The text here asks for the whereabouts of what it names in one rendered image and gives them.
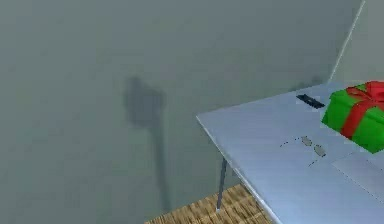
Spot black remote control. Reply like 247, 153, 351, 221
295, 94, 326, 110

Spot pale grey flat sheet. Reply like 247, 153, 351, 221
330, 151, 384, 205

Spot pale grey table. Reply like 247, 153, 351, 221
195, 80, 384, 224

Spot green gift box red ribbon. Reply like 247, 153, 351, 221
321, 80, 384, 155

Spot thin wire-rimmed glasses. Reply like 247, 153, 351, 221
279, 135, 328, 168

